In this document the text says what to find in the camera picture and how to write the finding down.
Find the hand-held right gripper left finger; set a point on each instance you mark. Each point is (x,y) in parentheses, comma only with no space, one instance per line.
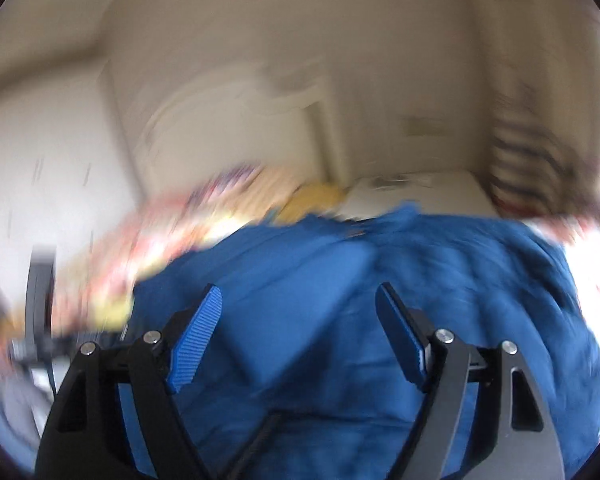
(195,340)

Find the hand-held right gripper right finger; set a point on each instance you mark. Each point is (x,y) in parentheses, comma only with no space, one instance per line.
(397,340)

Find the blue garment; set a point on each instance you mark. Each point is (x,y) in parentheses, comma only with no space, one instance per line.
(305,270)

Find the floral printed blanket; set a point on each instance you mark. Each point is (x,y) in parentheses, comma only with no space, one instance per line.
(155,230)

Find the white nightstand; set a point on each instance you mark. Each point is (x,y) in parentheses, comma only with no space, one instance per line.
(430,195)

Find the yellow pillow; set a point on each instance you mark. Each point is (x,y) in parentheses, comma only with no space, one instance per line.
(310,200)

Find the white bed headboard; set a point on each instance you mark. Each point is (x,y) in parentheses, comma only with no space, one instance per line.
(230,130)

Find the striped cloth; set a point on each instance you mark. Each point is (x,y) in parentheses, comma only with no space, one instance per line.
(525,160)

